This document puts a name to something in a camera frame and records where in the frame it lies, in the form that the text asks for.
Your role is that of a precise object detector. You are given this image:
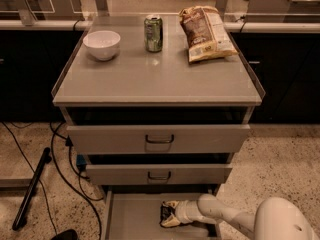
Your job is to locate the white horizontal rail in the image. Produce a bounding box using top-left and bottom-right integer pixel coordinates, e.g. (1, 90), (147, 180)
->
(0, 20), (320, 34)

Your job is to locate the black floor bar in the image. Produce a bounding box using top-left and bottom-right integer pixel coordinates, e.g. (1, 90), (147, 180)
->
(12, 147), (51, 231)

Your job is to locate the thin black floor cable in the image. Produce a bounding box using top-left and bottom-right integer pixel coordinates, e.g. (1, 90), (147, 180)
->
(0, 122), (59, 237)

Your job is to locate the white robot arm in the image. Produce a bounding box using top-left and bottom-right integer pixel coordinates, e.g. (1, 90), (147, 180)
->
(160, 194), (320, 240)

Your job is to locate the brown chip bag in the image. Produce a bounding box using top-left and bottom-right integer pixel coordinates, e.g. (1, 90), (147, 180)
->
(179, 6), (238, 63)

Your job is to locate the blue plug connector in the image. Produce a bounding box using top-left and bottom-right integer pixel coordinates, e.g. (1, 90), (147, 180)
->
(76, 155), (87, 171)

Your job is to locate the white ceramic bowl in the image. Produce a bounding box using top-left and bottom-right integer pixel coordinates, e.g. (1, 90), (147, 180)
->
(83, 30), (121, 61)

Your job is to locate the middle grey drawer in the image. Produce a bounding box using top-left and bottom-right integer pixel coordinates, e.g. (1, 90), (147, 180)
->
(86, 164), (232, 185)

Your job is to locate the black object on floor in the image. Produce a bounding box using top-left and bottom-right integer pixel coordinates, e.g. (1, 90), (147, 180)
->
(51, 229), (78, 240)

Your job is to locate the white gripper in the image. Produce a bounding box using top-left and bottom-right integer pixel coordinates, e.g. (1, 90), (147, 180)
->
(160, 200), (203, 228)

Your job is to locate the top grey drawer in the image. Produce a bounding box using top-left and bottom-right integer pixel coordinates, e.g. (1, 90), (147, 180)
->
(67, 124), (250, 155)

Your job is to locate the grey drawer cabinet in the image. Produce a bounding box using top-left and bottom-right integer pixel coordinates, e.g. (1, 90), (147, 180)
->
(53, 16), (264, 193)

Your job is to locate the dark rxbar chocolate wrapper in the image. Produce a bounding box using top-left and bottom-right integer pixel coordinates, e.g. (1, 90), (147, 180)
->
(160, 205), (176, 222)

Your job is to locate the green soda can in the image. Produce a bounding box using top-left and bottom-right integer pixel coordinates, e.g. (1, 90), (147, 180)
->
(144, 14), (163, 52)

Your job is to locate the bottom grey drawer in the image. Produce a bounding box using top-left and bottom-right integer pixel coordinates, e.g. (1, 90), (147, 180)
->
(101, 190), (222, 240)

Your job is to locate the grey drawer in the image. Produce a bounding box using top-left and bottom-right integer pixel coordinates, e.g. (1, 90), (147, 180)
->
(101, 190), (222, 240)
(86, 164), (232, 185)
(67, 124), (250, 155)

